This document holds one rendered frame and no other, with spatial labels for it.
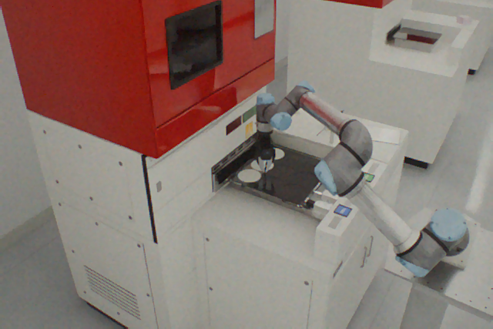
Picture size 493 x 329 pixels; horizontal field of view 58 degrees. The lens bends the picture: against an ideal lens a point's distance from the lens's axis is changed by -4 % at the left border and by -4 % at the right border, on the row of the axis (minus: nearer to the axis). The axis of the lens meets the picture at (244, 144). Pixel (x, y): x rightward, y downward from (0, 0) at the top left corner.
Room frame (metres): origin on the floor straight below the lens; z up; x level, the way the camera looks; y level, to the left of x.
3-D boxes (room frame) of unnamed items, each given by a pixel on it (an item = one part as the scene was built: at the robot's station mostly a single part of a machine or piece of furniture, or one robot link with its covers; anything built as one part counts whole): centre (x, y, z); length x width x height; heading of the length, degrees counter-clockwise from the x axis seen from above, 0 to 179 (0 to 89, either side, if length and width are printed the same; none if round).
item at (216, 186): (1.83, 0.02, 0.89); 0.44 x 0.02 x 0.10; 147
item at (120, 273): (1.87, 0.41, 0.41); 0.82 x 0.71 x 0.82; 147
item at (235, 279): (1.74, -0.30, 0.41); 0.97 x 0.64 x 0.82; 147
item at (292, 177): (1.73, -0.17, 0.90); 0.34 x 0.34 x 0.01; 57
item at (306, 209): (1.59, -0.16, 0.84); 0.50 x 0.02 x 0.03; 57
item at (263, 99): (1.73, -0.09, 1.21); 0.09 x 0.08 x 0.11; 26
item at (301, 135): (2.00, -0.46, 0.89); 0.62 x 0.35 x 0.14; 57
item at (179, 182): (1.69, 0.12, 1.02); 0.82 x 0.03 x 0.40; 147
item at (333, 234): (1.47, -0.44, 0.89); 0.55 x 0.09 x 0.14; 147
